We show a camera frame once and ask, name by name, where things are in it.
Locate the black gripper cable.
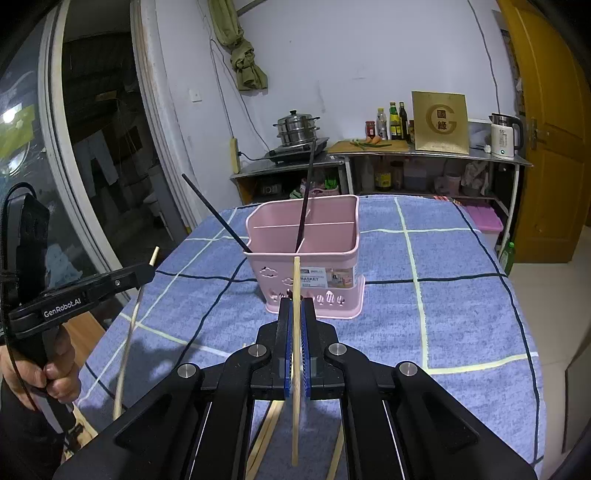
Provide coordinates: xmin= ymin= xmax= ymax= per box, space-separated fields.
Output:
xmin=0 ymin=182 xmax=38 ymax=411

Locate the pink plastic utensil basket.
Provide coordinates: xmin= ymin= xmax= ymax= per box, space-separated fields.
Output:
xmin=245 ymin=194 xmax=365 ymax=320

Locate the cooking oil bottle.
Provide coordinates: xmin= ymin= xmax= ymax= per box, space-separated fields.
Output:
xmin=374 ymin=159 xmax=392 ymax=191

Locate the pale hanging garment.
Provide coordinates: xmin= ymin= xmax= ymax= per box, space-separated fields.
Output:
xmin=74 ymin=130 xmax=120 ymax=186

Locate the steel steamer pot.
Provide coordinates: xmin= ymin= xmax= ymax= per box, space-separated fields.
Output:
xmin=272 ymin=110 xmax=321 ymax=147

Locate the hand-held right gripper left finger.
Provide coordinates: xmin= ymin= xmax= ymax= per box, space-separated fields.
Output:
xmin=53 ymin=298 xmax=294 ymax=480

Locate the white sliding door frame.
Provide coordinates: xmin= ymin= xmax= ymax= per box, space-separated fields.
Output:
xmin=46 ymin=0 xmax=197 ymax=298

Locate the black chopstick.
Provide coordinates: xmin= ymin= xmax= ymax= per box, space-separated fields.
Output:
xmin=181 ymin=173 xmax=254 ymax=254
xmin=294 ymin=141 xmax=317 ymax=254

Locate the steel kitchen table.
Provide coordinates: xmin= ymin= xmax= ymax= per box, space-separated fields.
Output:
xmin=344 ymin=150 xmax=534 ymax=259
xmin=229 ymin=154 xmax=349 ymax=206

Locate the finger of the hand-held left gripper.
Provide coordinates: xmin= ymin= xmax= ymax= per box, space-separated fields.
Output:
xmin=108 ymin=261 xmax=157 ymax=297

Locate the person's left hand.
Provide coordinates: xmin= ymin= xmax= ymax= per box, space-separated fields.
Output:
xmin=0 ymin=330 xmax=82 ymax=404

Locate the gold square board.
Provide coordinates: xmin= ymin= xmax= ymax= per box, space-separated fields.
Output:
xmin=411 ymin=90 xmax=469 ymax=154

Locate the grey storage container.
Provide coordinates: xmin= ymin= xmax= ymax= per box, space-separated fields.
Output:
xmin=404 ymin=159 xmax=428 ymax=191

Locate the white electric kettle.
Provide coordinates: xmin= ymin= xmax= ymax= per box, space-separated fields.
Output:
xmin=488 ymin=113 xmax=525 ymax=160

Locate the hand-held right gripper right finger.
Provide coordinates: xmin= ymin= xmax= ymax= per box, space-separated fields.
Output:
xmin=299 ymin=298 xmax=539 ymax=480

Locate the black wall cable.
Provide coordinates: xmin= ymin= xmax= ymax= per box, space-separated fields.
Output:
xmin=209 ymin=37 xmax=273 ymax=162
xmin=475 ymin=0 xmax=503 ymax=116

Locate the wooden cutting board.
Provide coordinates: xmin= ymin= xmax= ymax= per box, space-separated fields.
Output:
xmin=327 ymin=138 xmax=411 ymax=154

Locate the green hanging cloth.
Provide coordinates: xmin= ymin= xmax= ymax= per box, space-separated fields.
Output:
xmin=209 ymin=0 xmax=269 ymax=92

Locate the pink storage box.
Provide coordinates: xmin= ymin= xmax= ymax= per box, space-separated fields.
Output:
xmin=464 ymin=204 xmax=504 ymax=247

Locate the black induction cooker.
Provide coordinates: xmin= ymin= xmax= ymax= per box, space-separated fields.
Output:
xmin=265 ymin=137 xmax=331 ymax=166

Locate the yellow wooden door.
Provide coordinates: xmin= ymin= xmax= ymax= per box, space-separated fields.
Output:
xmin=496 ymin=0 xmax=591 ymax=264

